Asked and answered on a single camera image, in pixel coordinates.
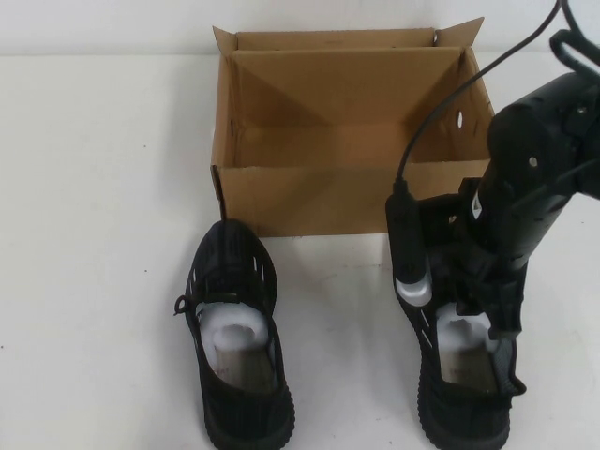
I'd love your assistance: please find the white foam shoe insert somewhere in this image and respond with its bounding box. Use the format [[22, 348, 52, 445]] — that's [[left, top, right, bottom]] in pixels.
[[437, 307, 499, 365], [202, 303, 270, 374]]

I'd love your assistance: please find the thin black camera cable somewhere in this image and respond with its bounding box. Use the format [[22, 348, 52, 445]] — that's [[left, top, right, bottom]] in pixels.
[[393, 0, 563, 198]]

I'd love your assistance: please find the brown cardboard shoe box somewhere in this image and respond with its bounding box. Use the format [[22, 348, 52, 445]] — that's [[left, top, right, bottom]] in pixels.
[[210, 16, 498, 236]]

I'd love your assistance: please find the black knit sneaker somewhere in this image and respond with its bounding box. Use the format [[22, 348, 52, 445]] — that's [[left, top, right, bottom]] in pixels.
[[397, 276, 529, 423], [171, 219, 297, 422]]

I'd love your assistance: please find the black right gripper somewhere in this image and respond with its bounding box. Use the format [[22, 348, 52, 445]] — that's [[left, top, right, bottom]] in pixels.
[[418, 179, 526, 343]]

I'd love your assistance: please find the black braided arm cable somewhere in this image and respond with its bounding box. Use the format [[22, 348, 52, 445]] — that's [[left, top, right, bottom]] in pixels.
[[548, 0, 600, 83]]

